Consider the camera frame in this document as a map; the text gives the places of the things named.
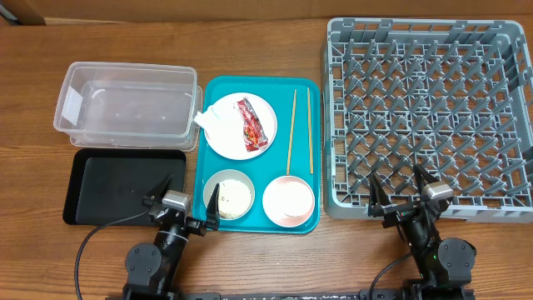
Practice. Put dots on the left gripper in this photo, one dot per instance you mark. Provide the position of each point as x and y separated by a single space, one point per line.
200 227

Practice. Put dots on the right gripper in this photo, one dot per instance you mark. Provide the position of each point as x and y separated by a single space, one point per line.
379 204

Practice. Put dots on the pile of rice grains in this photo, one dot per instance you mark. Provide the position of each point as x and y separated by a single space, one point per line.
234 198

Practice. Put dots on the grey bowl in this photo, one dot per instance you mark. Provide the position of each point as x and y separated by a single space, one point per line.
224 175

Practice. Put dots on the large white round plate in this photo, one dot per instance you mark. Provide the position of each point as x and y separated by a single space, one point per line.
228 139

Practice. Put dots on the white tissue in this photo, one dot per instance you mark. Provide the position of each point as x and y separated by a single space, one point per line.
208 120

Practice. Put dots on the red snack wrapper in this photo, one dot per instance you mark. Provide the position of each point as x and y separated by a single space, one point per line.
254 135

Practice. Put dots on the pink white bowl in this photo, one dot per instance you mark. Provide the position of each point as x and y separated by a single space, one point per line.
288 201

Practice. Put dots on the wooden chopstick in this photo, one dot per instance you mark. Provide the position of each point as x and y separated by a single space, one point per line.
293 116
309 125

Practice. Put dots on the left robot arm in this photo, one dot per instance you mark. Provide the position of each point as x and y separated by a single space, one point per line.
152 266

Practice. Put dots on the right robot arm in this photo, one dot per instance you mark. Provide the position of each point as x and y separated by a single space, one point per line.
444 265

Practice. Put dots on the clear plastic waste bin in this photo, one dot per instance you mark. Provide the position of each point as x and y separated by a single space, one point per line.
129 105

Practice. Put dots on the black plastic tray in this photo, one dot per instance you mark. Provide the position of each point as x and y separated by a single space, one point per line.
109 184

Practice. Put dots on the grey plastic dish rack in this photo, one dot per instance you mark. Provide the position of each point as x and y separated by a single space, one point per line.
453 96

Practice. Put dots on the teal plastic serving tray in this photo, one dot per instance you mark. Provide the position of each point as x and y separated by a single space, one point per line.
278 92

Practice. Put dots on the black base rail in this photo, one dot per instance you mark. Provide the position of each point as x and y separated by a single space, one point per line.
379 294

